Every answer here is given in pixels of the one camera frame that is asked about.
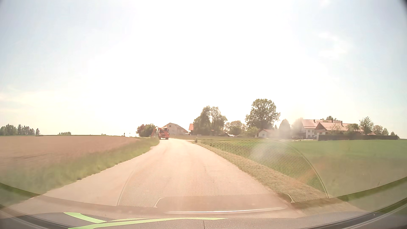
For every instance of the grass verge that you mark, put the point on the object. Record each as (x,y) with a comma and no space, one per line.
(95,163)

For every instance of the beige building with grey roof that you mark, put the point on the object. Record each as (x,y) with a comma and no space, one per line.
(175,128)

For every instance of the car's own bonnet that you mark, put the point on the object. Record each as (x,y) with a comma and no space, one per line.
(203,222)

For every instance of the small white building red roof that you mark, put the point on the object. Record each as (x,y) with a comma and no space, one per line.
(264,133)

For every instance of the red tractor vehicle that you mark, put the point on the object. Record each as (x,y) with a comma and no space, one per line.
(163,132)

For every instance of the brown ploughed field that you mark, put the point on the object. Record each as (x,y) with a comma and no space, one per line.
(47,148)

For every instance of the dark conical tree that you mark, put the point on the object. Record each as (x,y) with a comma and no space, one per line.
(284,128)

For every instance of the tall green tree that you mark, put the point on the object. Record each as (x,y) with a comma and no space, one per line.
(210,122)

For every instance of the dark hedge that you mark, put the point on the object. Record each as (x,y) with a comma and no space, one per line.
(356,137)

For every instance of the white farmhouse with red roof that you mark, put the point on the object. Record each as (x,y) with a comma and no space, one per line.
(324,127)

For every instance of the green grass field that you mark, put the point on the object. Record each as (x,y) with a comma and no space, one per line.
(349,162)

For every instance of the grey asphalt road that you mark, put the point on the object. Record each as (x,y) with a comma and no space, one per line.
(178,168)

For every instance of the large round-crowned tree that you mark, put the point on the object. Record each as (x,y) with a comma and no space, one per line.
(262,114)

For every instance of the small green tree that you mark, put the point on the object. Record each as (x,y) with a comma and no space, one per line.
(236,128)

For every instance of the row of distant trees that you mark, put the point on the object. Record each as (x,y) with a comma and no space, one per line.
(19,130)

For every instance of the group of trees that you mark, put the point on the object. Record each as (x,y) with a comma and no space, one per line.
(373,127)

